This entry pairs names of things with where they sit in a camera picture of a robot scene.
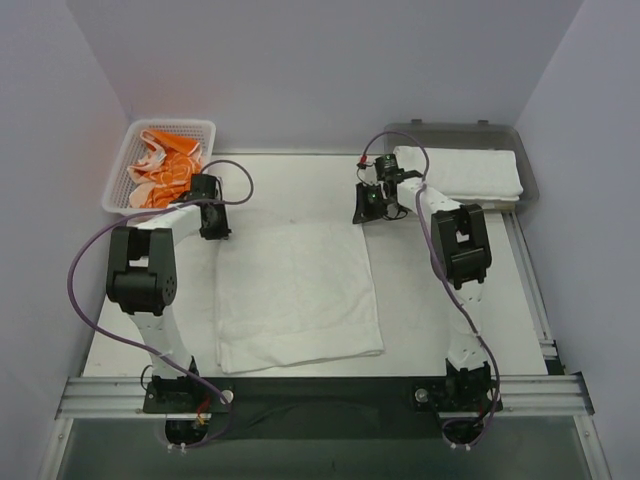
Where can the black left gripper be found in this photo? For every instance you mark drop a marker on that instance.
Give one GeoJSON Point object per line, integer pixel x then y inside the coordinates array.
{"type": "Point", "coordinates": [214, 226]}

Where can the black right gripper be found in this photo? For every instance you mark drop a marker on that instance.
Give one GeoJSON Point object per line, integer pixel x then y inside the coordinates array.
{"type": "Point", "coordinates": [364, 206]}

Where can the white terry towel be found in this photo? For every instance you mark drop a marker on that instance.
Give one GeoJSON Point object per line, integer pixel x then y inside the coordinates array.
{"type": "Point", "coordinates": [474, 175]}

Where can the white towels pile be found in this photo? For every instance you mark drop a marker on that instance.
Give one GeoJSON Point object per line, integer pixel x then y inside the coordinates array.
{"type": "Point", "coordinates": [293, 295]}

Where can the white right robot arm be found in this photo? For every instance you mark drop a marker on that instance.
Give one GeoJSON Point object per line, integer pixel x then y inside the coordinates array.
{"type": "Point", "coordinates": [457, 242]}

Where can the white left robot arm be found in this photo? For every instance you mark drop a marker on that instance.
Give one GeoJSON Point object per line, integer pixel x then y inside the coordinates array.
{"type": "Point", "coordinates": [142, 281]}

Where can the orange cloth in basket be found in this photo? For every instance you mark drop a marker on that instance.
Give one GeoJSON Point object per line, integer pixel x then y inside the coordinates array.
{"type": "Point", "coordinates": [164, 172]}

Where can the white plastic mesh basket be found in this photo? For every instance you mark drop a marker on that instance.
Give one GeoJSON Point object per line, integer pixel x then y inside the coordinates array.
{"type": "Point", "coordinates": [119, 186]}

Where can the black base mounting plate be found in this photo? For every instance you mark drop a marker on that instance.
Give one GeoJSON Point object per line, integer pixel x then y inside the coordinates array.
{"type": "Point", "coordinates": [357, 408]}

